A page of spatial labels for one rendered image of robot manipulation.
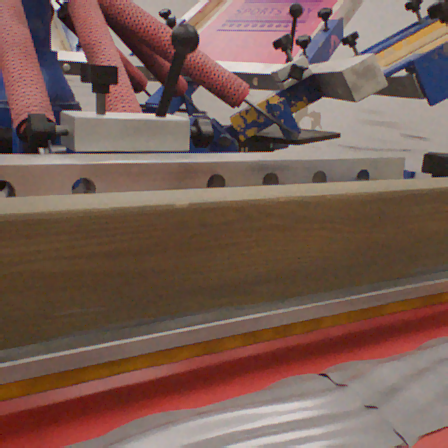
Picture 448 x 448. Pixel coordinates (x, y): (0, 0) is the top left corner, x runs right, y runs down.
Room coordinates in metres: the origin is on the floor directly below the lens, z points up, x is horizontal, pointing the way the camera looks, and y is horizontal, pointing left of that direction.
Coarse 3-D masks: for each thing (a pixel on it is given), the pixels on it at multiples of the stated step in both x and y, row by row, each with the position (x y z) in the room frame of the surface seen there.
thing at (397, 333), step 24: (408, 312) 0.38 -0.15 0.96; (432, 312) 0.38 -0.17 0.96; (312, 336) 0.33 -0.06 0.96; (336, 336) 0.33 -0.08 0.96; (360, 336) 0.33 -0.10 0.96; (384, 336) 0.34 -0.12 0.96; (408, 336) 0.34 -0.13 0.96; (432, 336) 0.34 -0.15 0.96; (312, 360) 0.29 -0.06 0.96; (336, 360) 0.30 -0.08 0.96; (336, 384) 0.27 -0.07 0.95; (432, 432) 0.23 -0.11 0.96
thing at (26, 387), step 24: (360, 312) 0.34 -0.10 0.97; (384, 312) 0.35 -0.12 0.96; (240, 336) 0.29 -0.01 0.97; (264, 336) 0.30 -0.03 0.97; (288, 336) 0.31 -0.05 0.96; (120, 360) 0.25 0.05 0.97; (144, 360) 0.26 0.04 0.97; (168, 360) 0.27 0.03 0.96; (24, 384) 0.23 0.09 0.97; (48, 384) 0.23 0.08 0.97; (72, 384) 0.24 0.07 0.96
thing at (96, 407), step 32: (224, 352) 0.30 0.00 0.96; (256, 352) 0.30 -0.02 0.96; (96, 384) 0.25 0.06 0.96; (128, 384) 0.25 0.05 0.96; (160, 384) 0.26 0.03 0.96; (192, 384) 0.26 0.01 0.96; (224, 384) 0.26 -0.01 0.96; (256, 384) 0.26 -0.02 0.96; (0, 416) 0.22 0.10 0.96; (32, 416) 0.22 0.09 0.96; (64, 416) 0.22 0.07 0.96; (96, 416) 0.22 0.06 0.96; (128, 416) 0.23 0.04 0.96
